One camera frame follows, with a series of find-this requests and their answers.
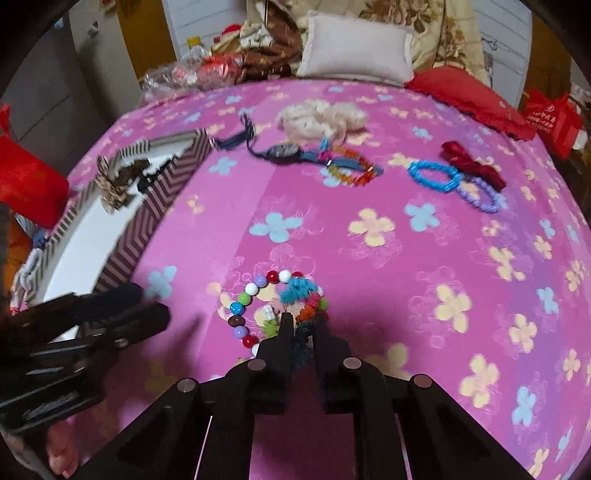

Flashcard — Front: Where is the colourful round bead bracelet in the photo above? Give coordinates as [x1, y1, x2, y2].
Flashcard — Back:
[227, 269, 297, 357]

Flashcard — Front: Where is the teal fuzzy charm bracelet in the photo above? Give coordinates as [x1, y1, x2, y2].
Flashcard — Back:
[257, 275, 330, 370]

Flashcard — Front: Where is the multicolour crystal bead bracelet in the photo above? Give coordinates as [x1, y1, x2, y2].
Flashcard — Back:
[317, 140, 378, 188]

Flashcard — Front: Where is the blue strap wrist watch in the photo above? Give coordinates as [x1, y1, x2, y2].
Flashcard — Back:
[209, 114, 384, 186]

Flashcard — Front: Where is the blue bead bracelet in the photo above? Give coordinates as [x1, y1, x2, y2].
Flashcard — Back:
[407, 159, 463, 194]

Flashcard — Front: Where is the purple bead bracelet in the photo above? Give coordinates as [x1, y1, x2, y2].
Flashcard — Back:
[458, 176, 504, 215]

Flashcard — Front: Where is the red velvet bow clip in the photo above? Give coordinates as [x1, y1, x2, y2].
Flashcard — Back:
[441, 141, 507, 192]

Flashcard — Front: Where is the cream chiffon scrunchie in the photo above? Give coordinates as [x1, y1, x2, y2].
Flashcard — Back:
[276, 99, 369, 144]

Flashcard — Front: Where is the striped white jewelry tray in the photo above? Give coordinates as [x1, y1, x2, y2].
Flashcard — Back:
[10, 129, 212, 313]

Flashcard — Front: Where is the person's hand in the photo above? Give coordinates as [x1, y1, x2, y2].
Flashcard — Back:
[46, 421, 79, 479]

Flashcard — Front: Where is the leopard print bow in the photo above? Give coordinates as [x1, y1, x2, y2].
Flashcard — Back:
[94, 156, 135, 214]

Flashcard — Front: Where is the red tote bag left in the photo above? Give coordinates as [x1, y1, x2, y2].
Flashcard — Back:
[0, 104, 69, 229]

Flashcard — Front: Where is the red tote bag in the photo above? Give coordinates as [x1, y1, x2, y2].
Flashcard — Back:
[0, 104, 69, 229]
[524, 89, 583, 161]

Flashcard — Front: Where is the black scrunchie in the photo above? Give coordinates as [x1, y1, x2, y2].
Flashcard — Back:
[137, 172, 159, 194]

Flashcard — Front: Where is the brown scrunchie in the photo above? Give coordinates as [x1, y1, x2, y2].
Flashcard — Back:
[113, 158, 150, 186]

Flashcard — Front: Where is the pink floral bed sheet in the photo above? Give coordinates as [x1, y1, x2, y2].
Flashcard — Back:
[69, 80, 590, 479]

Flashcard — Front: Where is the clear plastic snack bag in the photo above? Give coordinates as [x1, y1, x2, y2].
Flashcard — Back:
[140, 54, 243, 105]

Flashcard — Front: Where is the yellow cap bottle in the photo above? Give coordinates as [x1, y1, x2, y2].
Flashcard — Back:
[181, 36, 209, 63]

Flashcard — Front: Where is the santa plush toy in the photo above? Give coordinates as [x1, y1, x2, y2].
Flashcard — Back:
[211, 24, 242, 56]

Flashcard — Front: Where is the brown patterned blanket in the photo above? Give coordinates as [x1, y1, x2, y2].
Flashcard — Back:
[240, 1, 303, 81]

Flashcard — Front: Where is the red heart cushion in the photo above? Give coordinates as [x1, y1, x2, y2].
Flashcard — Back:
[405, 65, 536, 141]

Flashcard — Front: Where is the red tote bag right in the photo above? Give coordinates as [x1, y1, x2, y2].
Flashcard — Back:
[524, 89, 583, 161]

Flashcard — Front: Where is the white pillow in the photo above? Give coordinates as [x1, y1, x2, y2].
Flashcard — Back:
[297, 11, 414, 86]

